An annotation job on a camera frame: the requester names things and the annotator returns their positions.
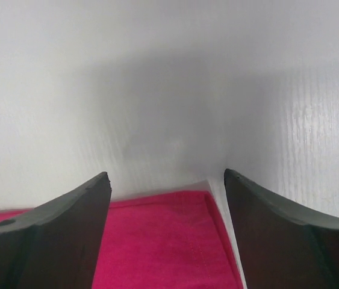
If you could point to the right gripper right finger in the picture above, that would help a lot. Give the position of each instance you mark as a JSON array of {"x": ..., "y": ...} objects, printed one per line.
[{"x": 281, "y": 243}]

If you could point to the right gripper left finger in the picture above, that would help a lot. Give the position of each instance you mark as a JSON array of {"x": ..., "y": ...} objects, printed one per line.
[{"x": 56, "y": 245}]

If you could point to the magenta t shirt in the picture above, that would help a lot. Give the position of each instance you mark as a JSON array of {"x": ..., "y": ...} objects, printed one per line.
[{"x": 172, "y": 240}]

